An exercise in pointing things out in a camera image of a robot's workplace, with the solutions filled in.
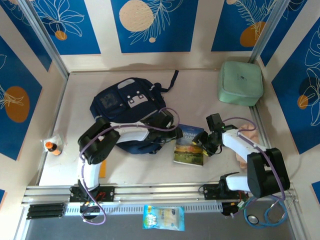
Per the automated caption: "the Animal Farm paperback book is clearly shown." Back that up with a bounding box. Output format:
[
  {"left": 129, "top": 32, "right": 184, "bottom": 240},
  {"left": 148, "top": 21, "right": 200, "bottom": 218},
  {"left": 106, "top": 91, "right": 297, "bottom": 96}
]
[{"left": 173, "top": 124, "right": 205, "bottom": 166}]

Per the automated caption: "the pink beige cloth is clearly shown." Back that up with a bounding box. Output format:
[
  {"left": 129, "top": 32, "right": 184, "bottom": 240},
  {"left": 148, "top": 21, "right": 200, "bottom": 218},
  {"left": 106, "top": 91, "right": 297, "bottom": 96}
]
[{"left": 234, "top": 122, "right": 260, "bottom": 171}]

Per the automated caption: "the navy blue backpack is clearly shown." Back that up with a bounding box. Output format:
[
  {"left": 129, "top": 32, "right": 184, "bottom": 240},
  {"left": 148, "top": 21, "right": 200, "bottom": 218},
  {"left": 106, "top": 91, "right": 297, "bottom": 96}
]
[{"left": 89, "top": 69, "right": 180, "bottom": 155}]

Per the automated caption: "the orange notebook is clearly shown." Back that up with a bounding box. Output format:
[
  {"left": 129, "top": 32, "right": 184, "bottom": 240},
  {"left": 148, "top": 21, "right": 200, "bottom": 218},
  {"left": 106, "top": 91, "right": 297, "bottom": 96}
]
[{"left": 98, "top": 159, "right": 108, "bottom": 179}]

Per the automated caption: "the orange capped bottle in bag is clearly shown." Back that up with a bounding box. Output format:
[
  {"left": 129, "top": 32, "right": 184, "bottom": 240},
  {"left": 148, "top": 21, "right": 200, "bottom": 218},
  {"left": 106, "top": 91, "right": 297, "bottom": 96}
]
[{"left": 40, "top": 133, "right": 66, "bottom": 156}]

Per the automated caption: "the mint green zip pouch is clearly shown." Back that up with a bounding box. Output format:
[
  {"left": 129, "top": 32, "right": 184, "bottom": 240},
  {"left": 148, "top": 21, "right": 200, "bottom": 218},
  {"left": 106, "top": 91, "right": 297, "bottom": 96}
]
[{"left": 216, "top": 60, "right": 265, "bottom": 108}]

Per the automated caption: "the blue poster dark circle leaf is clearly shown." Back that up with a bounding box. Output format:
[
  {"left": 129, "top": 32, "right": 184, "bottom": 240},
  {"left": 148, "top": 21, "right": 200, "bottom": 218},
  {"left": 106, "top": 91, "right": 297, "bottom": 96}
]
[{"left": 271, "top": 17, "right": 320, "bottom": 155}]

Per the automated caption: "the blue snack packet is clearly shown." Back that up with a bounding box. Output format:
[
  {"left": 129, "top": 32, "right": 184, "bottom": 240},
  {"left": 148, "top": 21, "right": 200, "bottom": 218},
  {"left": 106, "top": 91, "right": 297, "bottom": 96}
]
[{"left": 142, "top": 204, "right": 186, "bottom": 231}]

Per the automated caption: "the blue stethoscope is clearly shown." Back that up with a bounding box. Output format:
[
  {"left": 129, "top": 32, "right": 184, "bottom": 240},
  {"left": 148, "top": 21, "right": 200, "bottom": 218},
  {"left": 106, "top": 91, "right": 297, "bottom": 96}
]
[{"left": 243, "top": 193, "right": 297, "bottom": 229}]

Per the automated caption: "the blue poster beige circle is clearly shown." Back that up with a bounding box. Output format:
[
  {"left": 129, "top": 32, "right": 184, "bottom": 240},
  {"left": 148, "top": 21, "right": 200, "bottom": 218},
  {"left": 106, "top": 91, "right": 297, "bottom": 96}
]
[{"left": 110, "top": 0, "right": 200, "bottom": 54}]

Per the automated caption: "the blue poster orange circle feather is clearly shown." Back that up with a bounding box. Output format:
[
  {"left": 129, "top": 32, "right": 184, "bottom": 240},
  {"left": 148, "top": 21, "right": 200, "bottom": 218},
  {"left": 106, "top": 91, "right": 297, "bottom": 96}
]
[{"left": 211, "top": 0, "right": 281, "bottom": 53}]

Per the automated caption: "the blue poster white leaf outline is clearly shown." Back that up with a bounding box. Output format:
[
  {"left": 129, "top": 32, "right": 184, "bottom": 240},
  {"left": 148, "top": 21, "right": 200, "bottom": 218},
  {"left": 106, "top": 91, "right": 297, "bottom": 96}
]
[
  {"left": 259, "top": 0, "right": 309, "bottom": 68},
  {"left": 0, "top": 3, "right": 53, "bottom": 73}
]

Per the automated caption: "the blue poster white flower outline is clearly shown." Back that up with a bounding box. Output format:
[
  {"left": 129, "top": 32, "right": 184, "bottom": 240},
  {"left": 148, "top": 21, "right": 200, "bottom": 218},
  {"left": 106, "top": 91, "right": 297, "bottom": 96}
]
[{"left": 31, "top": 0, "right": 102, "bottom": 56}]

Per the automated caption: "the black ribbed bar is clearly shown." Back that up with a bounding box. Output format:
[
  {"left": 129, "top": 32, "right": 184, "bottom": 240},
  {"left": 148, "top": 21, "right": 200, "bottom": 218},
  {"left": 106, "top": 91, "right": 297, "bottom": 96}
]
[{"left": 26, "top": 202, "right": 66, "bottom": 220}]

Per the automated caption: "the blue poster orange circle leaf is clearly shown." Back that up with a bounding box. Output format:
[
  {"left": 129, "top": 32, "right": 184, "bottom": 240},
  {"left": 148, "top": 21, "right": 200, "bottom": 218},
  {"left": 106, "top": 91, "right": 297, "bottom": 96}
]
[{"left": 0, "top": 36, "right": 44, "bottom": 161}]

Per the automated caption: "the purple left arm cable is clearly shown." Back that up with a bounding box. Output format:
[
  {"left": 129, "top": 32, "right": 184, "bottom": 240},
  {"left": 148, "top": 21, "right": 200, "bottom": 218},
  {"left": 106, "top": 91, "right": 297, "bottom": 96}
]
[{"left": 79, "top": 107, "right": 181, "bottom": 225}]

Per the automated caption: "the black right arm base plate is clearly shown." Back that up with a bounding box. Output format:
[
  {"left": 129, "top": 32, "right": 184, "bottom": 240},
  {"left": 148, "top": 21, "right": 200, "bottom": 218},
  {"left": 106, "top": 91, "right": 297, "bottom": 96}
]
[{"left": 202, "top": 183, "right": 248, "bottom": 201}]

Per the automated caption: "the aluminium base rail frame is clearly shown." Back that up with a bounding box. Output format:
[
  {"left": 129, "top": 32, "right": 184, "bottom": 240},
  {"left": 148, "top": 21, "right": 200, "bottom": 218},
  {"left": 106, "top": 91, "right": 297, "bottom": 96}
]
[{"left": 21, "top": 180, "right": 300, "bottom": 208}]

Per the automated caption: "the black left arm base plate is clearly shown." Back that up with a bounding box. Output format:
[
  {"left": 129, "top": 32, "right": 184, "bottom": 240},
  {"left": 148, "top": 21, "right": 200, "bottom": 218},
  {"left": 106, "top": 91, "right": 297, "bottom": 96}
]
[{"left": 69, "top": 185, "right": 116, "bottom": 203}]

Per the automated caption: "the white slotted cable duct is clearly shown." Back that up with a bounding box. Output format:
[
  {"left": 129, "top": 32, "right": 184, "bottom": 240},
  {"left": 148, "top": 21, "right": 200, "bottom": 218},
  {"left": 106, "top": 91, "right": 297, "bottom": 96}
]
[{"left": 64, "top": 201, "right": 223, "bottom": 216}]

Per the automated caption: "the aluminium corner post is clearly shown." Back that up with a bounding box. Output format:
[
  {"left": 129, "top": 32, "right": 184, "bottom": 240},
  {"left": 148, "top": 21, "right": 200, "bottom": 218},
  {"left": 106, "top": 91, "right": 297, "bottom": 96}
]
[
  {"left": 248, "top": 0, "right": 292, "bottom": 65},
  {"left": 18, "top": 0, "right": 69, "bottom": 77}
]

